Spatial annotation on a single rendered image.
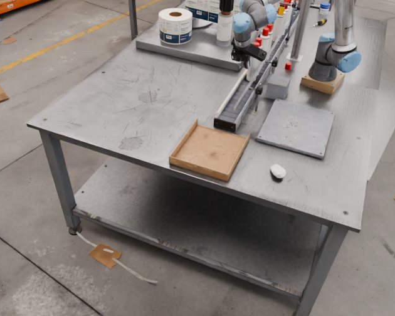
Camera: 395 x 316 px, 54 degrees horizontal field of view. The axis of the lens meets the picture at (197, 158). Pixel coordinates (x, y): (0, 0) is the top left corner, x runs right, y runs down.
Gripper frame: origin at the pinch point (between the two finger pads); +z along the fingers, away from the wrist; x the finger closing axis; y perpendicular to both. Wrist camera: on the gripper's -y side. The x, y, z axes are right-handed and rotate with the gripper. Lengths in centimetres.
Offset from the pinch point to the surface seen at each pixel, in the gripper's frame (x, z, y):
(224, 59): -14.8, 21.7, 20.4
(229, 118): 31.9, -5.4, -1.3
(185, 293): 113, 50, 1
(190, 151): 55, -13, 8
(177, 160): 63, -21, 9
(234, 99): 17.7, 2.9, 2.1
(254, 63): -4.9, 3.1, -1.0
